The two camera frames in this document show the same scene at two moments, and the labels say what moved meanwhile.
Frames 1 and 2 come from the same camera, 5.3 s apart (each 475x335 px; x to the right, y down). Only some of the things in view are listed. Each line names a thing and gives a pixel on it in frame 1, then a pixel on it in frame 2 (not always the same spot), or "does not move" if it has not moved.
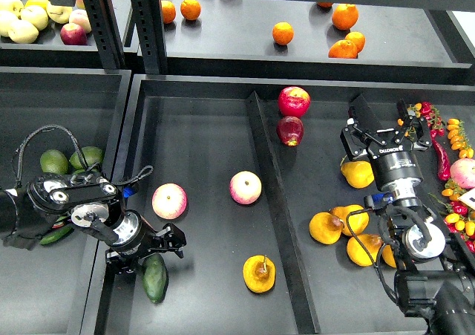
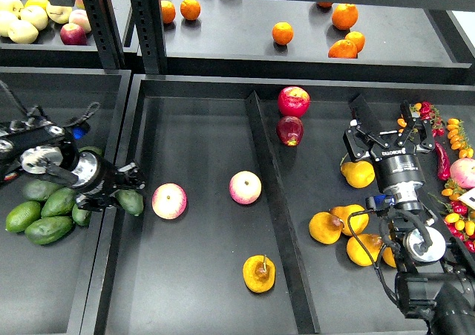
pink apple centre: (245, 187) does not move
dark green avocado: (155, 277) to (130, 200)
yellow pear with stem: (259, 273) does not move
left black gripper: (137, 238) to (96, 176)
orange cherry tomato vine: (459, 139) does not move
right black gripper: (394, 165) does not move
